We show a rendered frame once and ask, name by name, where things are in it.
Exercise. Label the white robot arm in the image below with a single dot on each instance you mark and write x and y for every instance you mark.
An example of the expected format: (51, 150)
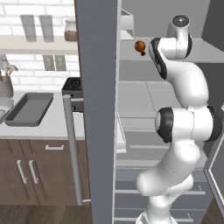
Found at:
(186, 87)

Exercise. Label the brown chicken drumstick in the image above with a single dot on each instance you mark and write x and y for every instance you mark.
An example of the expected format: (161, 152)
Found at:
(139, 45)

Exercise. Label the grey fridge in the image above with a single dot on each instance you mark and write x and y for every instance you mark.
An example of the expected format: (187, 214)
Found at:
(137, 116)

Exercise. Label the white fridge door bin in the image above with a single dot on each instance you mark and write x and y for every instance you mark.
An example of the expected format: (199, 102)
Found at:
(121, 137)
(127, 23)

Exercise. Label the black toaster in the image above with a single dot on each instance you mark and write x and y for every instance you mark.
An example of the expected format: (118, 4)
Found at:
(73, 86)

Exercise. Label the brown drawer front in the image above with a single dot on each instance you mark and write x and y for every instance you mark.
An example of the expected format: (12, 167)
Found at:
(80, 172)

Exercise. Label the dark grey baking tray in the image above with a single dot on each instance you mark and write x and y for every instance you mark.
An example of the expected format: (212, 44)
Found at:
(30, 109)

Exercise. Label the brown cupboard door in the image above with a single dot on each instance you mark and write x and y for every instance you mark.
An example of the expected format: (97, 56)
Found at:
(11, 175)
(52, 178)

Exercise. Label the glass jar with brown contents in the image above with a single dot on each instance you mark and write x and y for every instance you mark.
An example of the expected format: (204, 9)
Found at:
(71, 30)

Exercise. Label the grey utensil pot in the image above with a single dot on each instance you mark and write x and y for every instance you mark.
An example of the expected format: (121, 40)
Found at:
(5, 87)

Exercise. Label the pale kitchen tools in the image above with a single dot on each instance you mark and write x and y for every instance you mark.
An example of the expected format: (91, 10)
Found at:
(7, 69)

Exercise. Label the grey wall socket plate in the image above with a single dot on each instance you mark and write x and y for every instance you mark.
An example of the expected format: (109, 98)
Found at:
(60, 62)
(48, 62)

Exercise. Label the white wall shelf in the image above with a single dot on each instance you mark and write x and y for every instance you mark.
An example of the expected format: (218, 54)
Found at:
(38, 45)

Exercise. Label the grey fridge door with frame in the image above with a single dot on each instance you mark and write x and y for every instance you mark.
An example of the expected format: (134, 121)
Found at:
(216, 163)

